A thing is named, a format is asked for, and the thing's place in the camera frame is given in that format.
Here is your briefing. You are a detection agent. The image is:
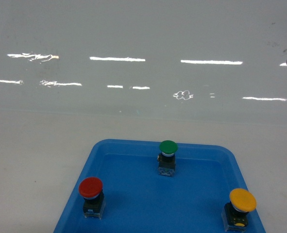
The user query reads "red mushroom push button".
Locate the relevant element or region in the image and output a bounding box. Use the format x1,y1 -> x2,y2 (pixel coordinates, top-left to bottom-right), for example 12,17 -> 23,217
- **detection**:
78,177 -> 105,219

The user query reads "yellow mushroom push button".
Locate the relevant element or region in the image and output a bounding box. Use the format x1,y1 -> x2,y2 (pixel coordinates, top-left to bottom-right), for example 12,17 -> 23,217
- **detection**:
221,188 -> 257,233

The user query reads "green mushroom push button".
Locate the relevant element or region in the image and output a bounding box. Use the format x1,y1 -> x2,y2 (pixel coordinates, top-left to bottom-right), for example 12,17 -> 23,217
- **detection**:
157,140 -> 178,177

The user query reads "blue plastic tray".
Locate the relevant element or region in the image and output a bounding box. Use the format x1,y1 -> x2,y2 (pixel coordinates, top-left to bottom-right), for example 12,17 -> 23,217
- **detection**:
52,138 -> 267,233

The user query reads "white whiteboard panel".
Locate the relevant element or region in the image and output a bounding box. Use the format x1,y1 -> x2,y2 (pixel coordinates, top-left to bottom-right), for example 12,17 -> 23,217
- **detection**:
0,0 -> 287,125

